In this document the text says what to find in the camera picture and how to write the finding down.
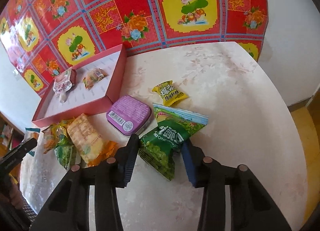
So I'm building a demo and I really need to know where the orange cracker packet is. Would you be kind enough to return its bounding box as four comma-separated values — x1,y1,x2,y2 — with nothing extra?
67,113,119,167

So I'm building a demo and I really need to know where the pink jelly pouch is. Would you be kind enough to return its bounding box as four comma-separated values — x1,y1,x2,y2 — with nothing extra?
53,68,76,104

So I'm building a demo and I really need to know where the wooden shelf with items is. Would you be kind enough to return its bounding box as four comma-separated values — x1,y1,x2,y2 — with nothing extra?
0,113,24,158

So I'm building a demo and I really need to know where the green yellow snack packet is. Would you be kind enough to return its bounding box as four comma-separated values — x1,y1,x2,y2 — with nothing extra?
42,119,78,171

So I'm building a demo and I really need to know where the red shallow cardboard box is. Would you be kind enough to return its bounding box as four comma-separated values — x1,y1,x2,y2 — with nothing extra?
31,44,127,127

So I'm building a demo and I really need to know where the purple tin box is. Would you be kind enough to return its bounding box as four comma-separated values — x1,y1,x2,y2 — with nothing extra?
106,95,152,136

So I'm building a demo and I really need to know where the green pea snack bag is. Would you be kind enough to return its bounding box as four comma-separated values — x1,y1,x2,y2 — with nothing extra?
138,104,209,181

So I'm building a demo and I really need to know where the red floral wall cloth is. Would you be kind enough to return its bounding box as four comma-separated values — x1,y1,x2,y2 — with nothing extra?
1,0,268,95

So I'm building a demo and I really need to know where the small orange candy packet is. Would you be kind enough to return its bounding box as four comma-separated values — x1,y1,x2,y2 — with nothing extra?
82,68,108,89

